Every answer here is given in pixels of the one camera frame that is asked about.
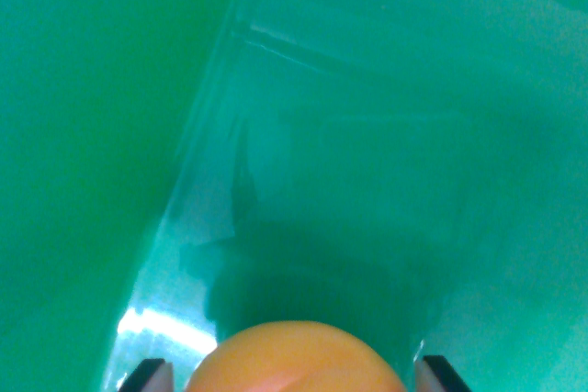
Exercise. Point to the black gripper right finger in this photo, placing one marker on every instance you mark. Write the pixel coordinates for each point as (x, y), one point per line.
(438, 374)

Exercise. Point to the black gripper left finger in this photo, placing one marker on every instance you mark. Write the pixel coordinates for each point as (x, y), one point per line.
(149, 376)

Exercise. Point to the yellow orange toy peach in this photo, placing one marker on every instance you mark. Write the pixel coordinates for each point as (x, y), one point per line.
(294, 360)

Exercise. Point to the green plastic bin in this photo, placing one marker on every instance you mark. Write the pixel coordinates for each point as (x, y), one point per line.
(321, 135)

